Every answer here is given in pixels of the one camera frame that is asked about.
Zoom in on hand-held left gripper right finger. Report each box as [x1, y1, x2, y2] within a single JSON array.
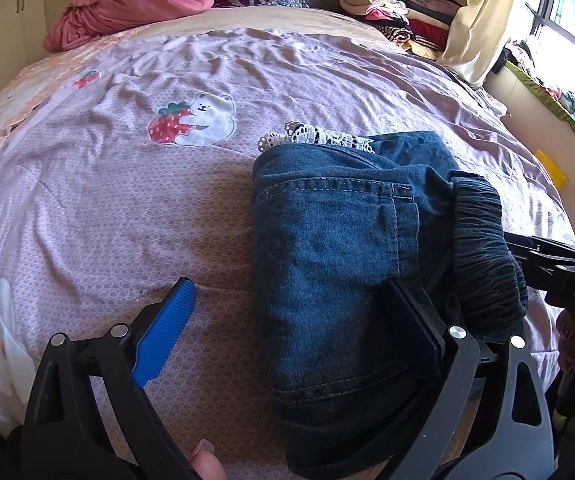
[[384, 278, 556, 480]]

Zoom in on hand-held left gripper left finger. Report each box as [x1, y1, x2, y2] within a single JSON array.
[[22, 276, 198, 480]]

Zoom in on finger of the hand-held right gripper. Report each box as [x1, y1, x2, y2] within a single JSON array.
[[512, 252, 561, 292], [502, 231, 575, 263]]

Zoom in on blue denim pants lace cuffs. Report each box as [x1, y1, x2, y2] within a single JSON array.
[[252, 120, 529, 479]]

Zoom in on person's right hand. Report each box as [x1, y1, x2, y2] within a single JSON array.
[[556, 307, 575, 375]]

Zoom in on person's left hand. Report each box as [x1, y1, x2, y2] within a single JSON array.
[[188, 438, 229, 480]]

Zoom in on yellow plastic bag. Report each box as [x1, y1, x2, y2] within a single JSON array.
[[536, 148, 567, 189]]

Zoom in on clothes pile on windowsill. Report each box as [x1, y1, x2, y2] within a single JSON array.
[[505, 39, 575, 127]]

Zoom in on lilac printed bedspread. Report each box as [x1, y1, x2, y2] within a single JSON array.
[[0, 27, 575, 480]]

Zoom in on green windowsill cushion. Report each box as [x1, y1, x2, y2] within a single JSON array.
[[504, 57, 575, 144]]

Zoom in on cream curtain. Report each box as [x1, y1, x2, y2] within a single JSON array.
[[439, 0, 534, 89]]

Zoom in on stack of folded clothes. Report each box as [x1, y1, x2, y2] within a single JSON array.
[[339, 0, 464, 59]]

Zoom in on beige floral bed sheet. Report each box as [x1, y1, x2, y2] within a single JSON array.
[[0, 5, 403, 196]]

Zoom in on pink crumpled blanket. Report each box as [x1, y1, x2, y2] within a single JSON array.
[[42, 0, 216, 53]]

